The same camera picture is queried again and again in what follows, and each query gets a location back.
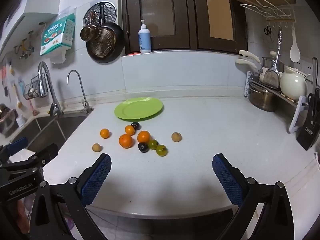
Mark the green plate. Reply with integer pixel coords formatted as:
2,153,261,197
114,97,164,120

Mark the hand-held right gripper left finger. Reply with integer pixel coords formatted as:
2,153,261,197
27,153,112,240

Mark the small steel lidded pot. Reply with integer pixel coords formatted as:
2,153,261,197
258,57,284,83

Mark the metal skimmer ladle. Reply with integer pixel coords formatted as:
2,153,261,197
263,28,283,88

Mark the cream ceramic kettle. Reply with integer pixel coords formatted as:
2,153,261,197
280,66,312,101

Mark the white rice paddle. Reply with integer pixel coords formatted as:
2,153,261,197
290,25,301,63

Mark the white metal dish rack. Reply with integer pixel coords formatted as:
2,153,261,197
243,71,309,134

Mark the stainless steel sink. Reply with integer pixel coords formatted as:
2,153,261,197
10,115,88,153

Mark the wire faucet basket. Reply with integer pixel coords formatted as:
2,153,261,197
23,73,49,99

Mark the dark wooden window frame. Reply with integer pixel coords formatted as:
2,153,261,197
117,0,248,54

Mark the black frying pan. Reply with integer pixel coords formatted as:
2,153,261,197
86,2,125,64

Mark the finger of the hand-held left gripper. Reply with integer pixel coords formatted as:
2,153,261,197
0,143,59,172
0,137,28,165

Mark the black knife block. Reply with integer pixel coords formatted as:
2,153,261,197
295,87,320,151

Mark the thin chrome gooseneck faucet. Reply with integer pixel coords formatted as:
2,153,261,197
66,70,92,114

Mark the white blue soap pump bottle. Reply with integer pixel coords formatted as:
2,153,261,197
138,19,152,53

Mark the large chrome kitchen faucet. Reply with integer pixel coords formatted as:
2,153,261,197
37,61,64,118

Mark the white wall outlet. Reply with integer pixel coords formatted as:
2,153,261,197
296,59,313,81

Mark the white wall cabinet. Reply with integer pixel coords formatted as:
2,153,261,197
0,0,66,58

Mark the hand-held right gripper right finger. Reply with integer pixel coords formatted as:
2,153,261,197
212,153,295,240

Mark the round metal steamer plate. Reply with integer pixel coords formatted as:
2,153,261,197
83,1,118,28

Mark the large stainless steel pot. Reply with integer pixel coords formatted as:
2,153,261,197
248,81,279,113

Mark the white wire hanging rack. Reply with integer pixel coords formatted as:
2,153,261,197
240,0,296,22

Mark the dark brown container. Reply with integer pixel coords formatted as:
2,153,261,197
0,103,19,137

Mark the green white tissue pack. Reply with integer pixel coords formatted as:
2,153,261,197
40,13,76,64

